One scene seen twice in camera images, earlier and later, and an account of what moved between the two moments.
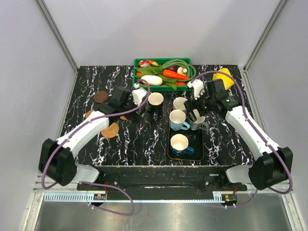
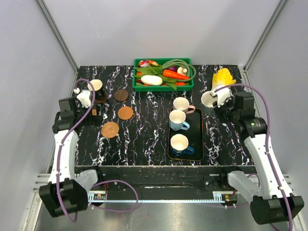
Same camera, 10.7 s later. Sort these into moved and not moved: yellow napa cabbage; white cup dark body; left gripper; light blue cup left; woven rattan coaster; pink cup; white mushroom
Moved: white cup dark body; left gripper
Not moved: white mushroom; woven rattan coaster; pink cup; light blue cup left; yellow napa cabbage
